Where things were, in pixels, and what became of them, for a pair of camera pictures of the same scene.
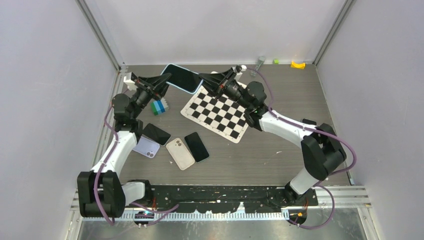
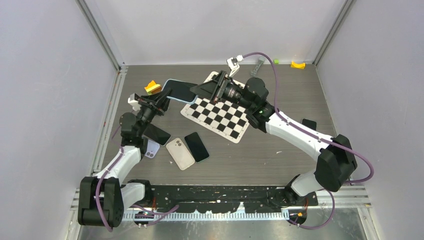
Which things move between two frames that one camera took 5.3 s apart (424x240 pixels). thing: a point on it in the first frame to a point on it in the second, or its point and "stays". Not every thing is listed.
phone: [196, 147] stays
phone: [186, 80] to [180, 90]
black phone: [309, 121] stays
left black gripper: [155, 87] to [160, 97]
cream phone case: [180, 155] stays
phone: [156, 134] stays
